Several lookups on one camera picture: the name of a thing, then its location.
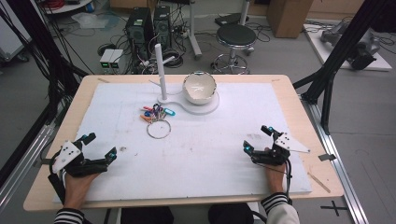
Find black metal clip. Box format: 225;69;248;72
318;152;338;162

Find small white power box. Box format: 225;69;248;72
108;49;124;70
99;48;116;70

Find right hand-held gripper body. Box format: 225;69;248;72
250;132;311;166

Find grey robot device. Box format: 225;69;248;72
319;21;381;71

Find black flat case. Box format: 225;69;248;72
214;12;250;27

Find white bowl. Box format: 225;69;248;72
181;71;218;105

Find person's legs in dark pants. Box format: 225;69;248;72
120;203;255;224

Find clear plastic sheet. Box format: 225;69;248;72
70;11;121;32

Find white desk leg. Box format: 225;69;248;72
187;0;204;61

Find cardboard box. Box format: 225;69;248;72
266;0;315;39

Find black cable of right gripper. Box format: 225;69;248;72
283;158;294;205

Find white foam board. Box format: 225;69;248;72
51;81;313;203

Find black tape cross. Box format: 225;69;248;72
319;200;348;217

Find black metal frame stand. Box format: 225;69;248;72
291;0;396;135

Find white cabinet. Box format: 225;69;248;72
0;0;33;63

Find key ring with coloured keys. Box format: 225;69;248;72
138;103;177;140

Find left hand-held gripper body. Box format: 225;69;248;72
50;139;109;179

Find person's right hand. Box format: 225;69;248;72
263;147;288;196

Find aluminium rail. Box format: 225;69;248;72
299;92;371;224
0;123;56;214

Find white floor board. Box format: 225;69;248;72
303;19;393;73

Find black metal frame with cables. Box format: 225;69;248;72
0;0;90;188

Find person's left hand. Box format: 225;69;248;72
63;172;101;211

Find thin wooden stick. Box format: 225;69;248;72
306;171;332;194

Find wooden table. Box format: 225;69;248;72
22;74;345;213

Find black round stool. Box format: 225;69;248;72
210;23;259;76

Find white stand with post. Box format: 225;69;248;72
148;43;220;116

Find round white table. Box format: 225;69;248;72
42;0;94;16

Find black computer tower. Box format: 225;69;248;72
125;7;156;63
152;4;173;52

